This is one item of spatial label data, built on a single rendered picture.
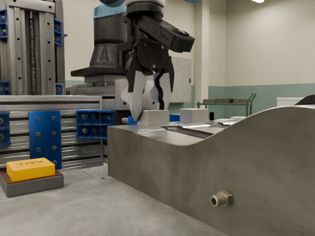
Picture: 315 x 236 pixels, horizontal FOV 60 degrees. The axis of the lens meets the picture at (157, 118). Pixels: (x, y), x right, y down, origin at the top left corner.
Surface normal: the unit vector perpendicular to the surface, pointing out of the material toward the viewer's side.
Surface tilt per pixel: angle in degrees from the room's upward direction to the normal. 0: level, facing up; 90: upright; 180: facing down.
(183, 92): 90
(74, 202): 0
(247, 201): 90
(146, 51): 90
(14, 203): 0
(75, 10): 90
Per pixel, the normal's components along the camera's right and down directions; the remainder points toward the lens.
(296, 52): -0.78, 0.05
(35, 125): 0.58, 0.06
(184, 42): 0.53, 0.55
